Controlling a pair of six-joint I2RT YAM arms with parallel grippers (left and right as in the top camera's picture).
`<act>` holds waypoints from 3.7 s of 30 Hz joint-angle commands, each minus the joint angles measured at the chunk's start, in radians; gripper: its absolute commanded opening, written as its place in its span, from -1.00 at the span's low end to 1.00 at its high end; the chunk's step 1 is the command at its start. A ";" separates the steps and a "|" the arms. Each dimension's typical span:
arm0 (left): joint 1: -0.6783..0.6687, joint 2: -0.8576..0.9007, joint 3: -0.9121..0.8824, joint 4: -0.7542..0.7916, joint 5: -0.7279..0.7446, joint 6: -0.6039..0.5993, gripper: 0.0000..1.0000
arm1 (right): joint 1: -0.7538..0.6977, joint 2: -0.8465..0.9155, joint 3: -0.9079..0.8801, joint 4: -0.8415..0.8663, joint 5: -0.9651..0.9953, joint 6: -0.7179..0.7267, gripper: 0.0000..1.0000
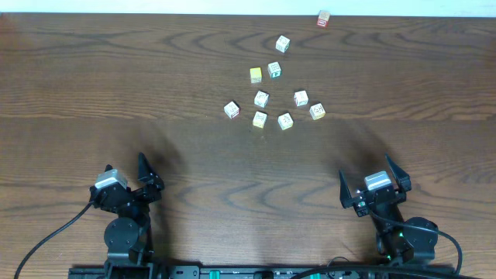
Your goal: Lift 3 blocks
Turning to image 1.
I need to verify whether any white block with green print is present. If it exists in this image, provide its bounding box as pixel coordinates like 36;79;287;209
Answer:
275;35;291;53

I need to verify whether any yellow wooden block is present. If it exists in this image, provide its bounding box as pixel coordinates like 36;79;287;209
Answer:
250;67;262;84

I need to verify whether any pale yellow printed block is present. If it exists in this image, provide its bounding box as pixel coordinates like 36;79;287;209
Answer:
252;111;267;129

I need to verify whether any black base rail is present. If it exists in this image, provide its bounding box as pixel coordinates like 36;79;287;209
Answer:
67;264;456;279

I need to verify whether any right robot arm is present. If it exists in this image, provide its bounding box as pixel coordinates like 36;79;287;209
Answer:
339;157;438;266

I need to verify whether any white block with cross print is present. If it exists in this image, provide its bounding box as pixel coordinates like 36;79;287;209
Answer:
254;91;270;108

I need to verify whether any red block at table edge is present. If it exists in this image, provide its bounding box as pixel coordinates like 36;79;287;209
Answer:
317;10;331;27

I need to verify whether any white block red print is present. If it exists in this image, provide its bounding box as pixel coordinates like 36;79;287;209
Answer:
294;90;308;107

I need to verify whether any white block red side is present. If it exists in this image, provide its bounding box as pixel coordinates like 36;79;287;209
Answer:
224;101;240;119

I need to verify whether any white block yellow print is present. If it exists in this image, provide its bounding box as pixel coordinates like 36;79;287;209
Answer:
277;112;294;130

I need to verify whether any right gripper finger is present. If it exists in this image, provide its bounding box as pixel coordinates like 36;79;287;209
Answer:
385;153;412;192
339;170;353;208

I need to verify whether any white block teal side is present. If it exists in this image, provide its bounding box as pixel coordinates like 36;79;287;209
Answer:
267;61;282;79

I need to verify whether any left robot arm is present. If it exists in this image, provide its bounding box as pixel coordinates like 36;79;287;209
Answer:
89;153;164;279

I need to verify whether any white block orange print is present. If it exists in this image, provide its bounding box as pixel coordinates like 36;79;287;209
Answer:
309;103;326;120

